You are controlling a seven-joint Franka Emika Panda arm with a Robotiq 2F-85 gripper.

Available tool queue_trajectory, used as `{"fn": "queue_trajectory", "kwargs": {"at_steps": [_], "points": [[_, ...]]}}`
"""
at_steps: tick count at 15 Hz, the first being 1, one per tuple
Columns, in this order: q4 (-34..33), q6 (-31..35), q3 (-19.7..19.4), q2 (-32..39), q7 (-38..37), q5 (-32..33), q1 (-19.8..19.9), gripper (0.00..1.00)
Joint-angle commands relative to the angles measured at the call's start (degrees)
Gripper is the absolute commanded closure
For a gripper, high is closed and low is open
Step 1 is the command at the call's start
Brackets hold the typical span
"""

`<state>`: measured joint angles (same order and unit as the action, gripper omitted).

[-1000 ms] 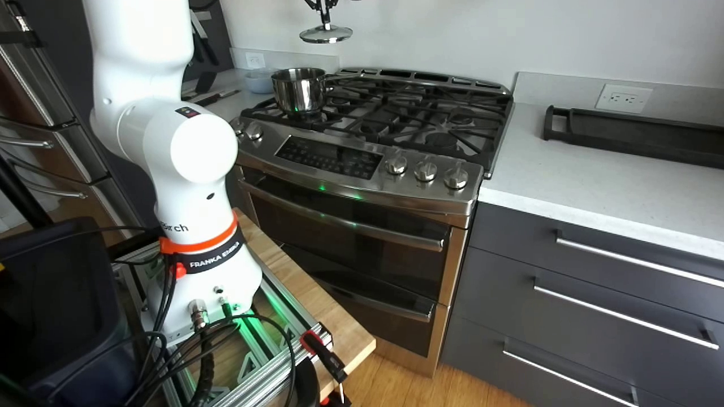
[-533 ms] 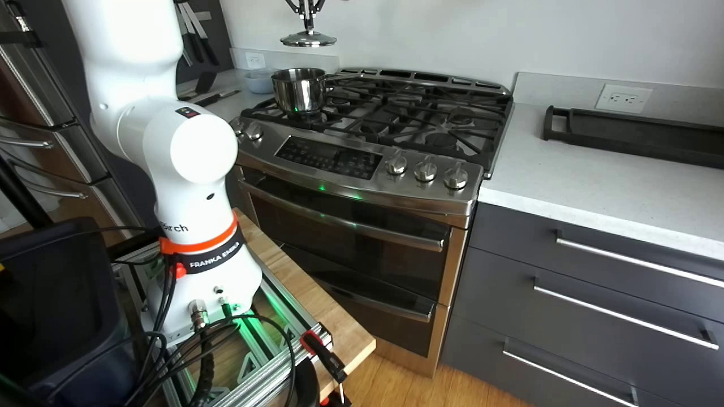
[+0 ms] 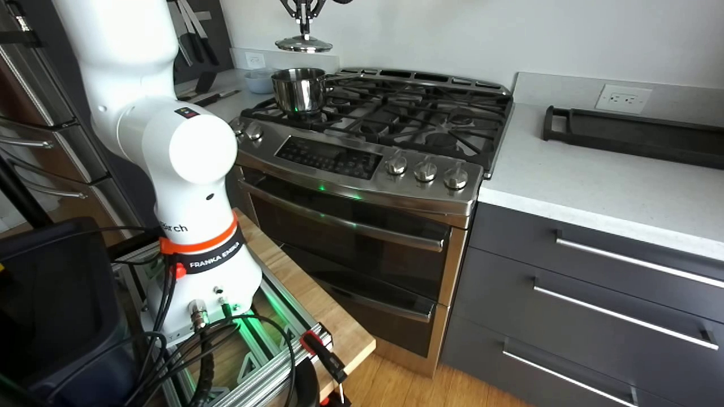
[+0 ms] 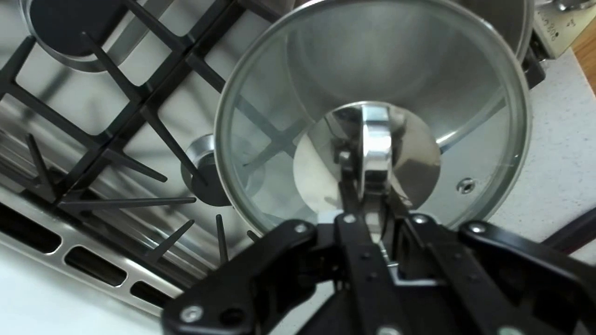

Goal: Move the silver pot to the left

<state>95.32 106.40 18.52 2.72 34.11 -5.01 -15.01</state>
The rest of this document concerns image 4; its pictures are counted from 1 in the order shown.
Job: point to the oval stove burner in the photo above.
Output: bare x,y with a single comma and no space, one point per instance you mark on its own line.
68,25

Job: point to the silver steel pot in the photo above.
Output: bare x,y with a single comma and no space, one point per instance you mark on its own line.
504,21

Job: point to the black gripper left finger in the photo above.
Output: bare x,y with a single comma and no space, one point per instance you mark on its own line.
248,291

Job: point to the black cast iron stove grate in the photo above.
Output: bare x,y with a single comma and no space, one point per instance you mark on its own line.
105,145
187,58

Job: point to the glass pot lid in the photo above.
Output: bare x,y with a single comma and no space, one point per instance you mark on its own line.
280,93

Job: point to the round stove burner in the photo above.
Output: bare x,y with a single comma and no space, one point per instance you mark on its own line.
206,177

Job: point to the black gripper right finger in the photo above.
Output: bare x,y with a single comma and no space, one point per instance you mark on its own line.
509,279

